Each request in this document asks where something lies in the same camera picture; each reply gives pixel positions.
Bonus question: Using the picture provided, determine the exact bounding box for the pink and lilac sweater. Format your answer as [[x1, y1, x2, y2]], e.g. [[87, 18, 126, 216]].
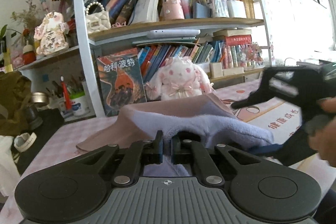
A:
[[76, 93, 274, 177]]

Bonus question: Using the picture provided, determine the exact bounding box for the person's right hand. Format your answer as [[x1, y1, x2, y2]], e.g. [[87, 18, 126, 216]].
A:
[[305, 97, 336, 167]]

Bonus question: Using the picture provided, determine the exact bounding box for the pink cartoon desk mat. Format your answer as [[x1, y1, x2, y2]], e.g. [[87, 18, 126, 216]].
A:
[[0, 78, 336, 224]]

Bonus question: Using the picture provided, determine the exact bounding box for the Harry Potter book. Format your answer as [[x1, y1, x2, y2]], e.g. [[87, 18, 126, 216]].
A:
[[97, 48, 147, 117]]

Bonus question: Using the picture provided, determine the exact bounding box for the white brush holder cup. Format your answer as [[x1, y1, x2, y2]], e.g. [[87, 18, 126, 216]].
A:
[[70, 91, 90, 117]]

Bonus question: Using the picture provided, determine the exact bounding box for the pink white bunny plush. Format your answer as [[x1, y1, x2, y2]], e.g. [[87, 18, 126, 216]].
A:
[[145, 56, 213, 101]]

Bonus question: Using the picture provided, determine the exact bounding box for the red boxed book set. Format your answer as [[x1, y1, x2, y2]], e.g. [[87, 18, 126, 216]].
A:
[[223, 35, 252, 46]]

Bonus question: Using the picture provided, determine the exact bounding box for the small white box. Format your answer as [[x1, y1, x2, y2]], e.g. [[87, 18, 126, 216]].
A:
[[210, 62, 223, 79]]

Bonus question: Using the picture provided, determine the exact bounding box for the white wooden bookshelf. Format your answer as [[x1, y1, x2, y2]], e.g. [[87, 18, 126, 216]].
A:
[[15, 0, 272, 117]]

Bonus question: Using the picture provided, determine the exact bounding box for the metal round tin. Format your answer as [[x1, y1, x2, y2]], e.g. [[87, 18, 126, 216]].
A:
[[31, 92, 50, 107]]

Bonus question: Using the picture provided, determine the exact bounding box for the white quilted pearl handbag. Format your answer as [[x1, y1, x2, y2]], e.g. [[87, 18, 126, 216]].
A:
[[85, 1, 111, 34]]

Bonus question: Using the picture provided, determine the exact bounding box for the olive green bag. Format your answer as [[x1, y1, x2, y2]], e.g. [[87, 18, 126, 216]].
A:
[[0, 71, 31, 136]]

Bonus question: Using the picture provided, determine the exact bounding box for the pink cylindrical pen holder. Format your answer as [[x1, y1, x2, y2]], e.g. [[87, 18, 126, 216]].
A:
[[162, 0, 185, 20]]

